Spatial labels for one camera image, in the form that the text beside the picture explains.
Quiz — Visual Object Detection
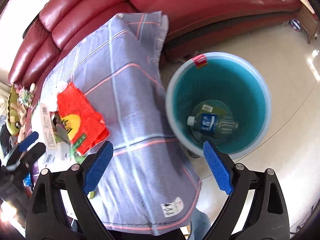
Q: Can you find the person's jeans leg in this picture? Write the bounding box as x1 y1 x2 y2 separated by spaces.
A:
189 208 212 240

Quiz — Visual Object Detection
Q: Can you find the white paper packet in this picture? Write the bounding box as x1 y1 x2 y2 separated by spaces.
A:
39 102 71 160

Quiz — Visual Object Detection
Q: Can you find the colourful beaded item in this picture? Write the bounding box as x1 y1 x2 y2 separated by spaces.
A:
18 87 34 106

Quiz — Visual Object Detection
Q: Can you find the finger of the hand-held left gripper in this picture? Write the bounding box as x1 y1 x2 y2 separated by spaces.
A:
17 131 40 153
5 142 47 171

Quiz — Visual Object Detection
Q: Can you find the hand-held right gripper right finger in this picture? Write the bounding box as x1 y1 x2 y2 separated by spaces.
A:
202 141 290 240

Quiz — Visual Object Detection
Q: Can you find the blue and white slipper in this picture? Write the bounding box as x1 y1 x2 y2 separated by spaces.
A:
289 18 302 32

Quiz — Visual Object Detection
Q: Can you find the clear plastic bottle blue label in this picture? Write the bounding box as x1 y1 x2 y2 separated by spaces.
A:
187 100 239 143

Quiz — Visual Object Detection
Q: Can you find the wooden cabinet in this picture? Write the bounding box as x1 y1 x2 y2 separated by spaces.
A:
294 0 320 44

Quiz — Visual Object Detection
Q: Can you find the green stuffed toy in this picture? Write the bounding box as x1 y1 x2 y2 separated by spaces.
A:
5 84 27 137

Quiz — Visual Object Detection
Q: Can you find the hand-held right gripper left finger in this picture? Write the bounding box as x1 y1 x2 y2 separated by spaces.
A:
25 141 118 240

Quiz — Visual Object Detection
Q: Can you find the red snack bag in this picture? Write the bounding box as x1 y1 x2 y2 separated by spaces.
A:
57 82 110 157

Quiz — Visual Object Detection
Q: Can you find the grey plaid cloth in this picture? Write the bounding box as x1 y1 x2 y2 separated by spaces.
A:
32 11 203 235

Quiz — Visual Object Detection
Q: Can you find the clear plastic wrapper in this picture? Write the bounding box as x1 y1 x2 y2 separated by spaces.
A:
54 81 69 98

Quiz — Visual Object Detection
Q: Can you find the red leather sofa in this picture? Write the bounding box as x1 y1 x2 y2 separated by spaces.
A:
7 0 303 100

